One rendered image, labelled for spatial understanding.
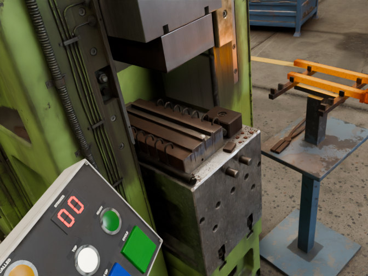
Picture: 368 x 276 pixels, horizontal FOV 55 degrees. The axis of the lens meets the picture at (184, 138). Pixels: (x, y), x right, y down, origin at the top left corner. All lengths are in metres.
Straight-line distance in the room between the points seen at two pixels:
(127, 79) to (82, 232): 0.86
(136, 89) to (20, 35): 0.75
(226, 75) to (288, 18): 3.55
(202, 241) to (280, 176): 1.35
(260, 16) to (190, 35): 4.08
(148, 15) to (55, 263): 0.56
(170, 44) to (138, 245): 0.49
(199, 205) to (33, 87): 0.59
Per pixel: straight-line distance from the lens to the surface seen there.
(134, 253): 0.81
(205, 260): 1.32
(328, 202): 2.34
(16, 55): 0.86
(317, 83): 1.44
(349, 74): 1.51
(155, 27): 0.88
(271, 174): 2.50
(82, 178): 0.78
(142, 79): 1.53
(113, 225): 0.79
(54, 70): 0.88
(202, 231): 1.21
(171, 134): 1.19
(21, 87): 0.88
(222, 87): 1.38
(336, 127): 1.67
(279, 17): 4.94
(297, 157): 1.48
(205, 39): 1.02
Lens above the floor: 1.63
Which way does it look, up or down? 34 degrees down
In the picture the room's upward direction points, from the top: 9 degrees counter-clockwise
